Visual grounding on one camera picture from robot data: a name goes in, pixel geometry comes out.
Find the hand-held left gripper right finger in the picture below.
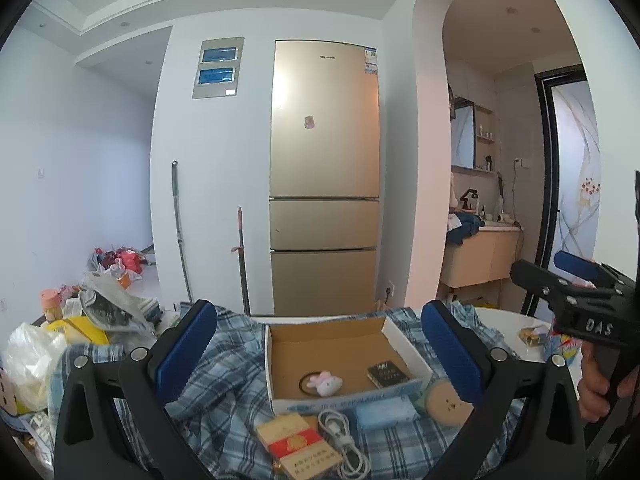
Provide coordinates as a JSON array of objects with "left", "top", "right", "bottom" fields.
[{"left": 420, "top": 300, "right": 587, "bottom": 480}]

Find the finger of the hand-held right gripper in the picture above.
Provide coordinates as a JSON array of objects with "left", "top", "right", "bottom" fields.
[
  {"left": 510, "top": 260, "right": 596, "bottom": 312},
  {"left": 554, "top": 251, "right": 621, "bottom": 287}
]

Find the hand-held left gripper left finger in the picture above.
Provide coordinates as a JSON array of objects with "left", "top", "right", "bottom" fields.
[{"left": 52, "top": 299, "right": 218, "bottom": 480}]

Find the round wooden disc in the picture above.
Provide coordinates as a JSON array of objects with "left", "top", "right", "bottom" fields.
[{"left": 426, "top": 380, "right": 475, "bottom": 428}]

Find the small gold box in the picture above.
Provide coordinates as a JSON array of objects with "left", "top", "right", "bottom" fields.
[{"left": 519, "top": 326, "right": 550, "bottom": 347}]

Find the small dark box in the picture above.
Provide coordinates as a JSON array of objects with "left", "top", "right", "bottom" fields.
[{"left": 366, "top": 360, "right": 412, "bottom": 389}]

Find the blue tissue pack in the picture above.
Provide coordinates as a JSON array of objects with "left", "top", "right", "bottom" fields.
[{"left": 354, "top": 395, "right": 420, "bottom": 430}]

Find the pink plush bunny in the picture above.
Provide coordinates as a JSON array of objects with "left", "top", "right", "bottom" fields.
[{"left": 307, "top": 371, "right": 343, "bottom": 397}]

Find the cardboard box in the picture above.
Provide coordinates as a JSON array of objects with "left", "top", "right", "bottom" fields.
[{"left": 264, "top": 316, "right": 434, "bottom": 415}]

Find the white charging cable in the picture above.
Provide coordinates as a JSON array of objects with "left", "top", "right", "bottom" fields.
[{"left": 318, "top": 408, "right": 372, "bottom": 479}]

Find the red and gold cigarette carton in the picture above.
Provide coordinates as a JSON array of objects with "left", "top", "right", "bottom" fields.
[{"left": 254, "top": 413, "right": 345, "bottom": 476}]

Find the person's right hand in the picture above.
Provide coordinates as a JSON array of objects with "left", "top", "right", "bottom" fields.
[{"left": 579, "top": 344, "right": 640, "bottom": 412}]

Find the colourful printed box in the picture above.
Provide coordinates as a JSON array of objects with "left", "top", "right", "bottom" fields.
[{"left": 544, "top": 327, "right": 583, "bottom": 368}]

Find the wooden vanity cabinet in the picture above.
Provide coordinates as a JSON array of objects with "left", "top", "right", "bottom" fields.
[{"left": 440, "top": 225, "right": 523, "bottom": 288}]

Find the blue plaid shirt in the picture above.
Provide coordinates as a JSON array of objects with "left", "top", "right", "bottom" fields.
[{"left": 60, "top": 301, "right": 526, "bottom": 480}]

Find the blue clothes pile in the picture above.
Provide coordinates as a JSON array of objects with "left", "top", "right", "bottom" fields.
[{"left": 446, "top": 211, "right": 483, "bottom": 247}]

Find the crumpled grey plastic bag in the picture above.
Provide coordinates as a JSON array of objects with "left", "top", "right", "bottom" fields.
[{"left": 77, "top": 271, "right": 162, "bottom": 338}]

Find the flower-print glass door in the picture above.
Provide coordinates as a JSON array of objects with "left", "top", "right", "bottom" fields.
[{"left": 534, "top": 66, "right": 601, "bottom": 266}]

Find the yellow bag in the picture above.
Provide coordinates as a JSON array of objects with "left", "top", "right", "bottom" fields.
[{"left": 42, "top": 316, "right": 110, "bottom": 346}]

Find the red-tipped pole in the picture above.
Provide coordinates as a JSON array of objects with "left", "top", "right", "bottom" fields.
[{"left": 237, "top": 205, "right": 251, "bottom": 317}]

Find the pile of red bags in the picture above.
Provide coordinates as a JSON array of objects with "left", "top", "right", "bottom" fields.
[{"left": 88, "top": 246, "right": 157, "bottom": 283}]

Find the white plastic bag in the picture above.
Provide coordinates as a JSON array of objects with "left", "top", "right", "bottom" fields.
[{"left": 0, "top": 322, "right": 68, "bottom": 413}]

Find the bathroom mirror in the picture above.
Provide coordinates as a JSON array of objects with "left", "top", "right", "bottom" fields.
[{"left": 451, "top": 101, "right": 476, "bottom": 170}]

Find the gold refrigerator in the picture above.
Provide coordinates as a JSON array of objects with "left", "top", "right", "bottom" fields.
[{"left": 269, "top": 39, "right": 381, "bottom": 319}]

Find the grey mop handle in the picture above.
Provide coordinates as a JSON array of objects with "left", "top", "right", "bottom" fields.
[{"left": 171, "top": 160, "right": 194, "bottom": 302}]

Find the silver wall panel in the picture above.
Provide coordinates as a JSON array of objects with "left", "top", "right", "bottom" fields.
[{"left": 192, "top": 36, "right": 246, "bottom": 101}]

